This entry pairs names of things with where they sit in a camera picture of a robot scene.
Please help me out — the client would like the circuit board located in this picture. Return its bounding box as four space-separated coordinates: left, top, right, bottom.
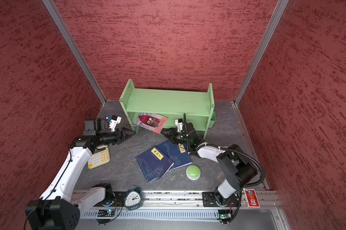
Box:
96 209 115 225
218 209 232 225

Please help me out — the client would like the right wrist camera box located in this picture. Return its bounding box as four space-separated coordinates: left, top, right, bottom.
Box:
175 118 184 133

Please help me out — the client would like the green push button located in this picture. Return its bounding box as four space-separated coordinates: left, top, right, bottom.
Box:
186 165 201 181

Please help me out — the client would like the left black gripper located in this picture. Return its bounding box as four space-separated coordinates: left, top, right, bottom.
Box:
97 127 136 145

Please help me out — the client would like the left aluminium corner post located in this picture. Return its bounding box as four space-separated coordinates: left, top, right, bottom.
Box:
42 0 107 105

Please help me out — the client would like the blue book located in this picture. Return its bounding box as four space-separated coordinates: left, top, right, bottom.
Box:
157 140 192 169
135 156 156 183
138 146 174 180

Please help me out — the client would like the cream calculator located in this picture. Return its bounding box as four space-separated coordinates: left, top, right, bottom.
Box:
87 145 110 169

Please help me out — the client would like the aluminium corner post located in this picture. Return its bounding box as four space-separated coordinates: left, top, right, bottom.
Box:
234 0 289 106
42 0 107 105

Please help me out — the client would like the pink illustrated book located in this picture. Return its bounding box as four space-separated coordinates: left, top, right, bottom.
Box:
133 113 168 134

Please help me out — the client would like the red card pack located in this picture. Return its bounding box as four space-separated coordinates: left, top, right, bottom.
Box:
244 188 260 208

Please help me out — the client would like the right circuit board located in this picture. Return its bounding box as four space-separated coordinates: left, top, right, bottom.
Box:
218 209 232 225

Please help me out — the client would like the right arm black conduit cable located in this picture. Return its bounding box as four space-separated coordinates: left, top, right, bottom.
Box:
183 113 265 187

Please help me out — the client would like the right aluminium corner post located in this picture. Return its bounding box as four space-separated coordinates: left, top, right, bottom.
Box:
234 0 289 106

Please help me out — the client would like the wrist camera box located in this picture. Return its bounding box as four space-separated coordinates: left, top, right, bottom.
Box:
175 118 184 133
83 115 122 136

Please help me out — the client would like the teal alarm clock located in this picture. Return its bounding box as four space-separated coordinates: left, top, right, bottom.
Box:
124 187 143 211

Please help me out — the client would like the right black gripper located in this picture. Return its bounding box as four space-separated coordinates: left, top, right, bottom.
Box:
161 127 191 145

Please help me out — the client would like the green wooden shelf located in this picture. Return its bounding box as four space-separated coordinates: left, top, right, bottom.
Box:
119 79 216 137

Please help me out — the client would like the left circuit board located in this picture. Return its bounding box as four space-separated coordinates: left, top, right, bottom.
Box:
96 209 115 225

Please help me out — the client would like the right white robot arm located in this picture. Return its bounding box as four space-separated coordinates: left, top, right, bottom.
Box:
162 123 265 206

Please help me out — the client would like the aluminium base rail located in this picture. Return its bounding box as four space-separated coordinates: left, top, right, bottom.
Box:
37 189 292 230

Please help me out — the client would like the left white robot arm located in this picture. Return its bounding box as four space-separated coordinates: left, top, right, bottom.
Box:
25 127 136 230

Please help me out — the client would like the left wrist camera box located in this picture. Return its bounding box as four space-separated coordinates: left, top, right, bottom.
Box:
83 115 122 136

